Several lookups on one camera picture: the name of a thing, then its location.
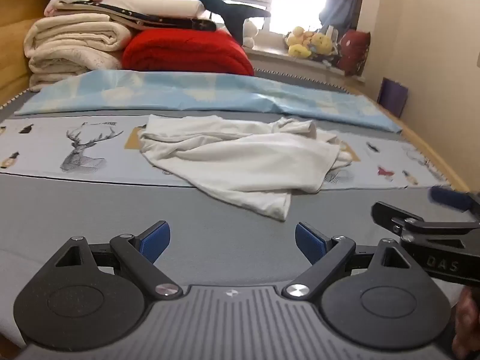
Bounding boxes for cream folded blanket stack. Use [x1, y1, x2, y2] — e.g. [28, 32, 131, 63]
[24, 13, 133, 92]

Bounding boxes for white t-shirt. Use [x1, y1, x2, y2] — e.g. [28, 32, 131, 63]
[138, 115, 352, 221]

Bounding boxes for red folded quilt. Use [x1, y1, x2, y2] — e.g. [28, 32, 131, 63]
[121, 28, 254, 76]

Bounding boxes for blue curtain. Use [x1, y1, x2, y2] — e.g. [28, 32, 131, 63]
[319, 0, 367, 38]

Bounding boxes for yellow plush toys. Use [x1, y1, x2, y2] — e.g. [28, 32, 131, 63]
[284, 26, 340, 66]

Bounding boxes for grey printed bed sheet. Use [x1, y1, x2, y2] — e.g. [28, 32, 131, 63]
[0, 67, 475, 350]

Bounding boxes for light blue patterned pillowcase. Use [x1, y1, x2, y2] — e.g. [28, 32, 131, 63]
[16, 70, 402, 133]

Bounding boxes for purple box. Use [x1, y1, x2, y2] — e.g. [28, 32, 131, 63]
[377, 77, 408, 118]

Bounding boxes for person's right hand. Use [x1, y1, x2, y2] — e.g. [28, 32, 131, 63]
[451, 287, 479, 359]

